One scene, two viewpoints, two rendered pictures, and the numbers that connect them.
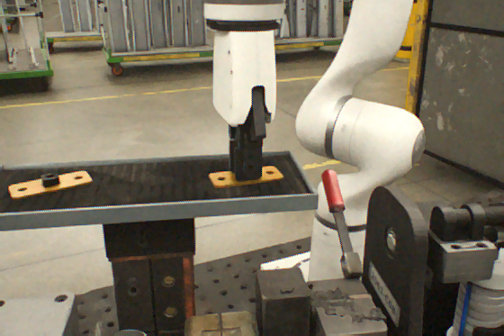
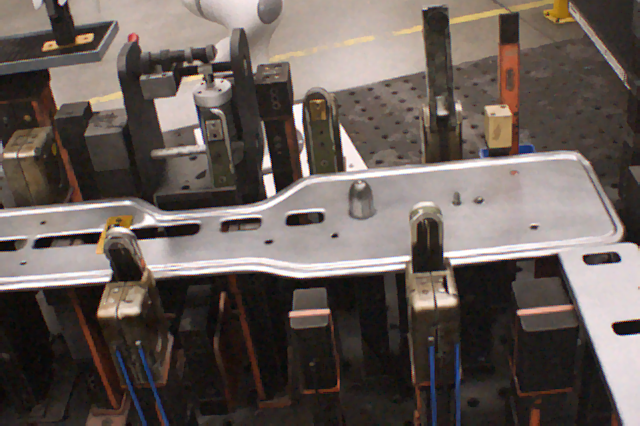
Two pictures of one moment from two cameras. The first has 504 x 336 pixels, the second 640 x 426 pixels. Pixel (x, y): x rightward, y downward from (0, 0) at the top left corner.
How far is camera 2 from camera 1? 90 cm
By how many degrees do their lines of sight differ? 17
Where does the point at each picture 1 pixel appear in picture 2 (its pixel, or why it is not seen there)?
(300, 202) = (86, 57)
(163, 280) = (23, 118)
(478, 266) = (163, 88)
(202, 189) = (34, 53)
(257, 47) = not seen: outside the picture
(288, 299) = (69, 117)
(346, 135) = not seen: outside the picture
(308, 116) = not seen: outside the picture
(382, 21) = not seen: outside the picture
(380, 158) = (231, 18)
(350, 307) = (110, 122)
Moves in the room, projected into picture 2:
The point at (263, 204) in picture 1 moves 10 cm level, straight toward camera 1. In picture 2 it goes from (63, 60) to (35, 89)
